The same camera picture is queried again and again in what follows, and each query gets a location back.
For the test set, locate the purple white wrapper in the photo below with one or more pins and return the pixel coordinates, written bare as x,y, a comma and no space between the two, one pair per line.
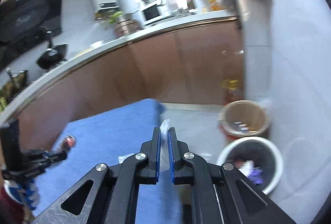
256,176

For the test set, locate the white microwave oven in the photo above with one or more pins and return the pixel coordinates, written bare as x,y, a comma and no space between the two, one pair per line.
153,12

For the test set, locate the brass metal pot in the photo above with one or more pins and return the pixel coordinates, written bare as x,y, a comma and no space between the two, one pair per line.
16,83

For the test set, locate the wooden beige trash bin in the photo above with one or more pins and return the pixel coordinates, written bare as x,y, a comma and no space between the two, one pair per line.
244,118

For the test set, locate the red sleeved left forearm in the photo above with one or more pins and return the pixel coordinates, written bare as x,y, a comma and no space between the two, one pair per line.
12,208

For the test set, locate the black range hood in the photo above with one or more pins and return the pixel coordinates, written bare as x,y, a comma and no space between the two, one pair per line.
24,24

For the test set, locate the white tissue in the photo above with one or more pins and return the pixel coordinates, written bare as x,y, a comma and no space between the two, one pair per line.
247,167

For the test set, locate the black wok pan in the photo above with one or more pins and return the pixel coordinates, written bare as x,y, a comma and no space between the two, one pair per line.
53,55

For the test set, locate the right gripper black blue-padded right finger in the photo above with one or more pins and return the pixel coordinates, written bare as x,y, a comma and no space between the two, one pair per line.
220,194

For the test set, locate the white rimmed metal trash bin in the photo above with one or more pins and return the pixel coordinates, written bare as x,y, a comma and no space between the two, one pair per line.
262,152

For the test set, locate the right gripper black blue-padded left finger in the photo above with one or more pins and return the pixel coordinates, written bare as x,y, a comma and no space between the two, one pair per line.
108,194

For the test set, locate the blue white gloved left hand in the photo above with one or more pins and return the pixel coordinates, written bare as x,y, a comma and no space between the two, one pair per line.
24,194

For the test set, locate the small red candy wrapper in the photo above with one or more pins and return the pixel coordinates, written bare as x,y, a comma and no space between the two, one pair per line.
67,143

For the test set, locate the blue towel cloth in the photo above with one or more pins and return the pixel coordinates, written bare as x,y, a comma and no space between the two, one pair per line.
103,138

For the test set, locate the cooking oil bottle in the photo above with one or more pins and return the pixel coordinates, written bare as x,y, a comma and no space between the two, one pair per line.
232,91

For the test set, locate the white plastic bag scrap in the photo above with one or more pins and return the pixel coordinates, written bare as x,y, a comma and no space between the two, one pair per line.
164,146

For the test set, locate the yellow package on counter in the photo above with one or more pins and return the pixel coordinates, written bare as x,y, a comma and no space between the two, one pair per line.
215,6

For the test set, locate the brown kitchen cabinet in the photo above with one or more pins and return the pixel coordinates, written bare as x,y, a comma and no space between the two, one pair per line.
185,66

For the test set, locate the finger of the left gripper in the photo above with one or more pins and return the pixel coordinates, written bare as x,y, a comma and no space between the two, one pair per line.
58,155

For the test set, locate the brown rice cooker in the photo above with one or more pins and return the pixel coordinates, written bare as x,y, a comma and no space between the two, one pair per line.
127,27

